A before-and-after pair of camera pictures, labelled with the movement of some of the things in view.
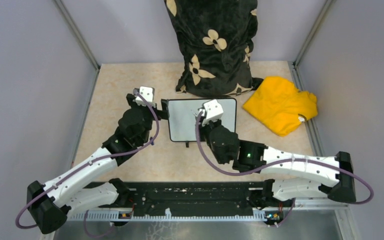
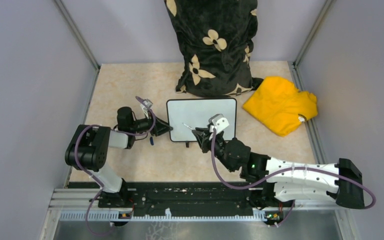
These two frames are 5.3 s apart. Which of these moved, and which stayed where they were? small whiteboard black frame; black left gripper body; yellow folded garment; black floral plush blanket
Moved: black left gripper body
Stayed: black floral plush blanket; yellow folded garment; small whiteboard black frame
